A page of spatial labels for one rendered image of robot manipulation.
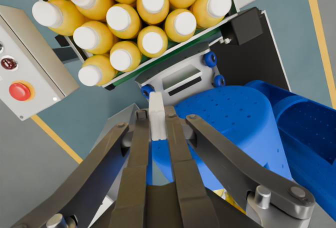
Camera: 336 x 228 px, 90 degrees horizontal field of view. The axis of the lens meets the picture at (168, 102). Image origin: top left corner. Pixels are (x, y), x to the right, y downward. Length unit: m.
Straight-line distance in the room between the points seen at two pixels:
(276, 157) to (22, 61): 0.50
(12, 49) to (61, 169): 1.80
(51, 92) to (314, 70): 2.01
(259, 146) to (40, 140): 1.90
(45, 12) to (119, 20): 0.13
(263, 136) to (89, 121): 1.55
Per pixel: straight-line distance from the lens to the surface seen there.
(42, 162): 2.16
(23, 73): 0.42
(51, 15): 0.38
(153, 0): 0.35
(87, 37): 0.36
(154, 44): 0.34
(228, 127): 0.33
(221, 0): 0.37
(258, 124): 0.32
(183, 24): 0.35
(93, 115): 1.68
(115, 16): 0.35
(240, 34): 0.49
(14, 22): 0.46
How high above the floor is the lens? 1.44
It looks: 69 degrees down
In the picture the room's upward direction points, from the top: 167 degrees clockwise
